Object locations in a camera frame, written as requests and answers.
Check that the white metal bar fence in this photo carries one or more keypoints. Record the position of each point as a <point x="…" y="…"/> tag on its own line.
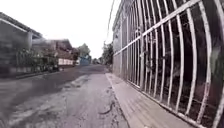
<point x="166" y="50"/>

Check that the blue gate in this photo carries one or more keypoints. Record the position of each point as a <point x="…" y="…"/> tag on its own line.
<point x="85" y="60"/>

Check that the building with red roof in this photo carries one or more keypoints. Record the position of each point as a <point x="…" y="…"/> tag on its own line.
<point x="61" y="51"/>

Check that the grey asphalt road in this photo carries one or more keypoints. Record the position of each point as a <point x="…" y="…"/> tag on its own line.
<point x="83" y="100"/>

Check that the tree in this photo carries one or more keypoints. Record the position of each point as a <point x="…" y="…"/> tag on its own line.
<point x="107" y="53"/>
<point x="84" y="49"/>

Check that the grey building with canopy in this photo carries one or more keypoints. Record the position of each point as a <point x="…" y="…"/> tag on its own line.
<point x="15" y="43"/>

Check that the pale concrete strip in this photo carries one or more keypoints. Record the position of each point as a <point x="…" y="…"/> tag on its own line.
<point x="140" y="106"/>

